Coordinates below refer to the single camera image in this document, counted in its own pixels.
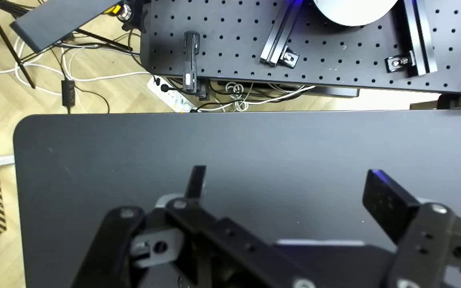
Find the aluminium extrusion rail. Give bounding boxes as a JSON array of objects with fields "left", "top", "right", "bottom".
[
  {"left": 261, "top": 0, "right": 304, "bottom": 69},
  {"left": 400, "top": 0, "right": 437, "bottom": 76}
]

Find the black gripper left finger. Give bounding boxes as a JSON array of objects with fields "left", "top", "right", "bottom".
[{"left": 70, "top": 165, "right": 317, "bottom": 288}]

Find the black perforated breadboard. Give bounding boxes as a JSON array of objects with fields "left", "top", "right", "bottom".
[{"left": 141, "top": 0, "right": 461, "bottom": 93}]

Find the black power adapter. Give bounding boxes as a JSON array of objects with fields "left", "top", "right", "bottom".
[{"left": 61, "top": 79, "right": 75, "bottom": 109}]

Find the white power strip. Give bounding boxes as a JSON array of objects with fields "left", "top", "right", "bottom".
[{"left": 147, "top": 77, "right": 195, "bottom": 112}]

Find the black flat panel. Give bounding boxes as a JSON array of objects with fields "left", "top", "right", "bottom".
[{"left": 11, "top": 0, "right": 120, "bottom": 52}]

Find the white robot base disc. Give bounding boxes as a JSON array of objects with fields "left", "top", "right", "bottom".
[{"left": 312, "top": 0, "right": 397, "bottom": 28}]

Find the black tripod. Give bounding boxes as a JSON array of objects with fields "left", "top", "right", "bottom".
[{"left": 0, "top": 0, "right": 35, "bottom": 87}]

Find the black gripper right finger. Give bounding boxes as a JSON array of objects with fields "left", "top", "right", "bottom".
[{"left": 362, "top": 170, "right": 461, "bottom": 288}]

